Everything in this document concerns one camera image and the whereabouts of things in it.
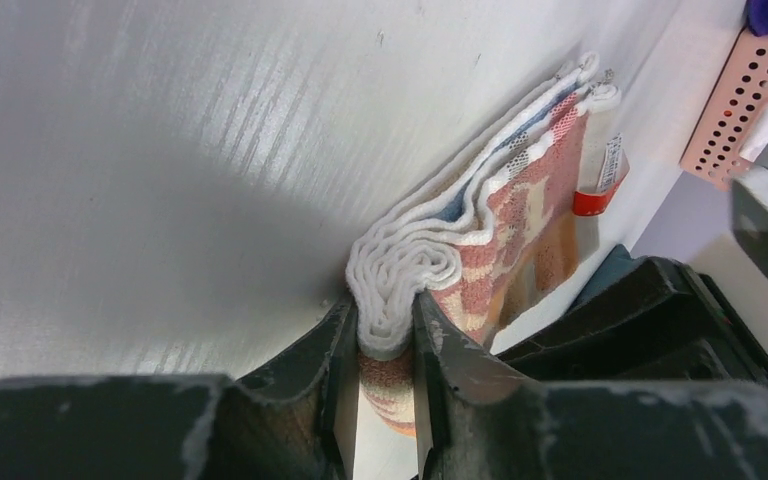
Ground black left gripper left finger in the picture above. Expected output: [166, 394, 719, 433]
[0, 296, 358, 479]

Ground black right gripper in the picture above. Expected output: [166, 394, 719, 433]
[498, 257, 768, 385]

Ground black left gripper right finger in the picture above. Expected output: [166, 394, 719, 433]
[412, 292, 768, 479]

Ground cream rabbit text towel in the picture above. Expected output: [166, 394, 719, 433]
[345, 52, 629, 436]

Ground dark teal cloth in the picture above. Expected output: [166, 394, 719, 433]
[568, 244, 642, 311]

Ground pink plastic basket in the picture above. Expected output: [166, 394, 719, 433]
[679, 27, 768, 190]

